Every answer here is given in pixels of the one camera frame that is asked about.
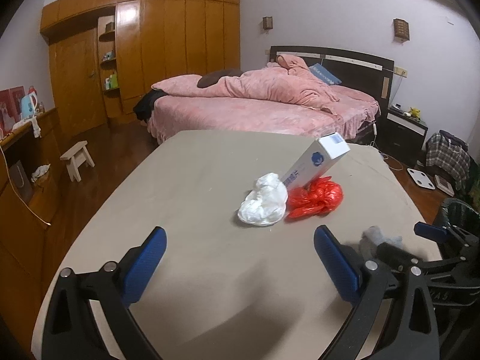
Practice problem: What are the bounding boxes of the grey sock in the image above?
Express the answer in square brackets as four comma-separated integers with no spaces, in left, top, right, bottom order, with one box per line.
[358,226,404,260]

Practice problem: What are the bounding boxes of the white bathroom scale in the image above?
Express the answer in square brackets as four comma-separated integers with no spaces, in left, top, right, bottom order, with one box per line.
[407,168,435,190]

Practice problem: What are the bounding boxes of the plaid clothing pile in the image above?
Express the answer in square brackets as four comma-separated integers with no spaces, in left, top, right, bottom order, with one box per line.
[425,133,470,190]

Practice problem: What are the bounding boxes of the red crumpled plastic bag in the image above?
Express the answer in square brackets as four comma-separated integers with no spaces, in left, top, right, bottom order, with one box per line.
[286,176,344,220]

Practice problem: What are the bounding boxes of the dark bedside nightstand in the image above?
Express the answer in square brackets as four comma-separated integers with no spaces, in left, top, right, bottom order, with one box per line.
[377,107,428,167]

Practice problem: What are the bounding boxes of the white blue carton box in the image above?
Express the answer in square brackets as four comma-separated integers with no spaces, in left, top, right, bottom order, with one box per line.
[281,133,350,191]

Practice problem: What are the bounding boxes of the white crumpled plastic bag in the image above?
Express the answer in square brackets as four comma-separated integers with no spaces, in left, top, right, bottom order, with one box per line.
[238,172,288,227]

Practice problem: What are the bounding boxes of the yellow plush toy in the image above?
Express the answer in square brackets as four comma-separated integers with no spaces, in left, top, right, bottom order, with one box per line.
[408,107,421,120]

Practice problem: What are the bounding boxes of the small white wooden stool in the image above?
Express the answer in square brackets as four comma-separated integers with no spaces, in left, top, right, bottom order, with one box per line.
[60,141,95,182]

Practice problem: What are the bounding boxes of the wooden side counter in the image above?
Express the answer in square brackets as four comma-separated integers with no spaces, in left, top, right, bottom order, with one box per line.
[1,109,64,284]

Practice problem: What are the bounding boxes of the bed with dark headboard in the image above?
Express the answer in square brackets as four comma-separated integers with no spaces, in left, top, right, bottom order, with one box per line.
[146,46,394,143]

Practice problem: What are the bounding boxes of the black clothing on bed edge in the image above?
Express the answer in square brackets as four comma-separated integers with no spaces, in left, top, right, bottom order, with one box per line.
[133,89,168,122]

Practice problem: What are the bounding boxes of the blue pillow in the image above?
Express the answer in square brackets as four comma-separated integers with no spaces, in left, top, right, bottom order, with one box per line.
[309,63,342,86]

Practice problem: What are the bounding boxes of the light blue electric kettle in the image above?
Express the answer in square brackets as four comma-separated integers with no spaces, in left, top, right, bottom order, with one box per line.
[20,92,38,119]

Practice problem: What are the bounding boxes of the pink comforter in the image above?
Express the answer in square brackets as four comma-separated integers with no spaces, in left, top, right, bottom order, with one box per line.
[151,54,340,110]

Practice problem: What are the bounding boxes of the wooden wardrobe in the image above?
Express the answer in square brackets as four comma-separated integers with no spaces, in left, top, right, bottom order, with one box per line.
[40,0,240,137]

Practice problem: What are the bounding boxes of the yellow cable on counter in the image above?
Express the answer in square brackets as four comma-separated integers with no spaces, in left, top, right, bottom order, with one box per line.
[0,145,51,228]

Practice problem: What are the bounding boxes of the white charger cable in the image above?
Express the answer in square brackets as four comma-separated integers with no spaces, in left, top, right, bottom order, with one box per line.
[368,121,404,172]

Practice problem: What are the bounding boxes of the right wall lamp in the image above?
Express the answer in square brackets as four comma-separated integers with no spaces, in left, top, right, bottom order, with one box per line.
[393,18,410,42]

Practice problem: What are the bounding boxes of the wall lamp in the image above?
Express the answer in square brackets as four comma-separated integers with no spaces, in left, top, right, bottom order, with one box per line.
[393,18,410,42]
[262,16,273,32]

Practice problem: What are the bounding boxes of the left wall lamp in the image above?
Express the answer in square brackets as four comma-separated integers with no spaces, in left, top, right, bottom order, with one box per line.
[262,16,273,32]

